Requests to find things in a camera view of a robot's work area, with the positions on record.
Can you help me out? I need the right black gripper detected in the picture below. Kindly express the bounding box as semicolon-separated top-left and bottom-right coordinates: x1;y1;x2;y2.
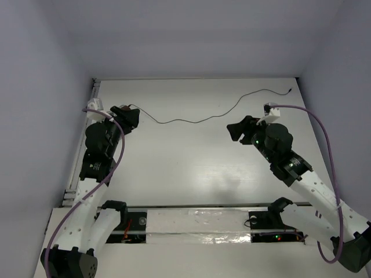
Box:
227;115;276;163

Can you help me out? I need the black headphone cable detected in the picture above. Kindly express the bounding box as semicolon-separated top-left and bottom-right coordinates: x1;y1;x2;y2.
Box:
129;87;293;125

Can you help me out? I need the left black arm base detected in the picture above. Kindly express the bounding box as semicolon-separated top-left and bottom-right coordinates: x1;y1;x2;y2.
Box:
94;200;147;244

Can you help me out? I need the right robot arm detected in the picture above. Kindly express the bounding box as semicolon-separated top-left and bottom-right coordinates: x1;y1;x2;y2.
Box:
227;116;370;273

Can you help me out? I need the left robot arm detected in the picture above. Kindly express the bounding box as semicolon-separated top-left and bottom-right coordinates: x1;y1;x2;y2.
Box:
41;103;140;277

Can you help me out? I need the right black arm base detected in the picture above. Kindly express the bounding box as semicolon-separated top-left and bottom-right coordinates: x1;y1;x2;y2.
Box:
243;197;307;243

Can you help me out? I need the white foil-taped front panel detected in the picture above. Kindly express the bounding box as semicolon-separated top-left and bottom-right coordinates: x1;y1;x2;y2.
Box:
146;208;251;244

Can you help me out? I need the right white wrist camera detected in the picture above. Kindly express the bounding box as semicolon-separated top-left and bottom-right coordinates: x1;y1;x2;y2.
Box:
256;103;281;126

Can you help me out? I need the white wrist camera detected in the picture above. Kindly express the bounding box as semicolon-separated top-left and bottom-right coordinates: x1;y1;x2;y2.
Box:
86;98;112;122
256;103;281;126

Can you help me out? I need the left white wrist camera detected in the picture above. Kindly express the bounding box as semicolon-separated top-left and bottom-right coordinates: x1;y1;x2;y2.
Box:
86;98;112;122

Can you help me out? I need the left aluminium side rail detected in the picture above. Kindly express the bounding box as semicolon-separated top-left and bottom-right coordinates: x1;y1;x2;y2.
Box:
61;78;101;207

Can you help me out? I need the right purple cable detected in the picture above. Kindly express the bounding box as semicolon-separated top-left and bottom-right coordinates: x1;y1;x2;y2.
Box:
270;104;345;264

